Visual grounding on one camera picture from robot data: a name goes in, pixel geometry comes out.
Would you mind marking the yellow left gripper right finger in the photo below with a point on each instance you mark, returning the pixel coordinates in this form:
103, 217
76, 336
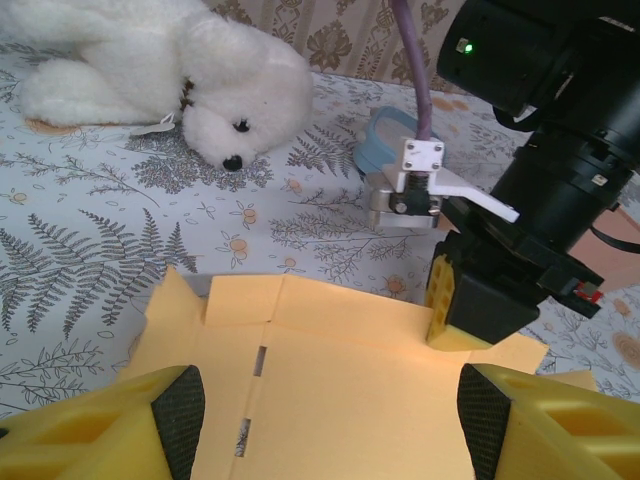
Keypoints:
560, 440

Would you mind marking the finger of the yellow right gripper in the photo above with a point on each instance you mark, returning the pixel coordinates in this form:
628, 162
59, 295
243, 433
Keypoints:
440, 300

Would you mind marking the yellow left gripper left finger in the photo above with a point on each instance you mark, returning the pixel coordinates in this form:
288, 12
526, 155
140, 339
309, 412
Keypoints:
75, 440

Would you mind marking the yellow paper box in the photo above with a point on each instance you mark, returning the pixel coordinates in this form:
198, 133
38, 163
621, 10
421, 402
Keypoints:
350, 400

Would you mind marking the floral patterned table cover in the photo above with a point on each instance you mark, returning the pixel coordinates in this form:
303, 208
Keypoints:
75, 210

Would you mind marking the white plush seal toy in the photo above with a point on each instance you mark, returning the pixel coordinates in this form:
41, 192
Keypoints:
150, 60

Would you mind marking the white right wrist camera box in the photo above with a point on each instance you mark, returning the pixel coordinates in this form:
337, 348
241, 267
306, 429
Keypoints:
422, 155

